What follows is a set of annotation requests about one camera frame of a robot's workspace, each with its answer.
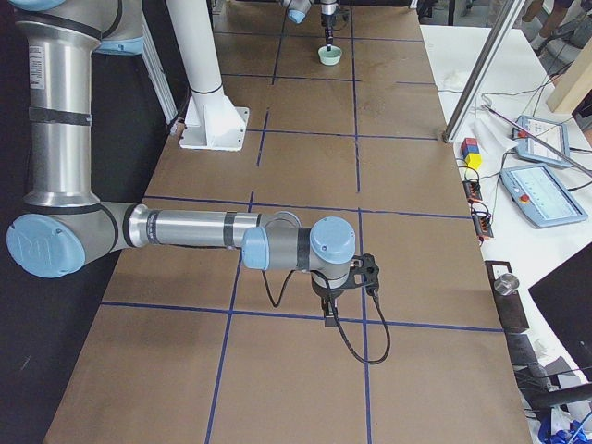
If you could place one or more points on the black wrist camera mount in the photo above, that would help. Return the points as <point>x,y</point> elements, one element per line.
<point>363,273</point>

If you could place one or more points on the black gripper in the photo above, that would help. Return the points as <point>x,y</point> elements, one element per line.
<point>327,11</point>
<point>326,291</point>

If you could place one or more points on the black plate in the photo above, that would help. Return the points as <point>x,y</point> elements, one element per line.
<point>509,306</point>

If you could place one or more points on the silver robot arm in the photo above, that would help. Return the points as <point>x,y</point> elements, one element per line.
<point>297,11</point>
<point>67,226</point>

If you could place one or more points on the near teach pendant tablet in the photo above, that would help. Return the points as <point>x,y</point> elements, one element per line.
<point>541,196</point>

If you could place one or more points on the teach pendant tablet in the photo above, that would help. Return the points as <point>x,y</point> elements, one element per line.
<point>541,196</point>
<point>553,133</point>

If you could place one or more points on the crumpled white tissue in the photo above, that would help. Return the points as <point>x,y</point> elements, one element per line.
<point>455,80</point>

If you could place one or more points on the black orange connector block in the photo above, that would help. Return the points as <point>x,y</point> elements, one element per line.
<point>472,189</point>

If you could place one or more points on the blue cube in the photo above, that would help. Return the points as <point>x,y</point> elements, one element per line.
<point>469,150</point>

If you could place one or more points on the silver metal cylinder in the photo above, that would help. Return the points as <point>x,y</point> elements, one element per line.
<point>506,284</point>

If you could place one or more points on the aluminium frame post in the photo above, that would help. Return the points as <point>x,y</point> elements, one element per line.
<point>505,20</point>

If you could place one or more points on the far teach pendant tablet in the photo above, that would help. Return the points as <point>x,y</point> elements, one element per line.
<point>553,133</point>

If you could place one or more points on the metal grabber tool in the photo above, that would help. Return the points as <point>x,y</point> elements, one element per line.
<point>534,137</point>

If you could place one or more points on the yellow cube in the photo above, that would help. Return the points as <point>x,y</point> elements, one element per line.
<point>473,160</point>

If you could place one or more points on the mint green bowl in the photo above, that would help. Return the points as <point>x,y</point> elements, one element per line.
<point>329,55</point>

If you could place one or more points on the white pedestal column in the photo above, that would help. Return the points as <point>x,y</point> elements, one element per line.
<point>212,121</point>

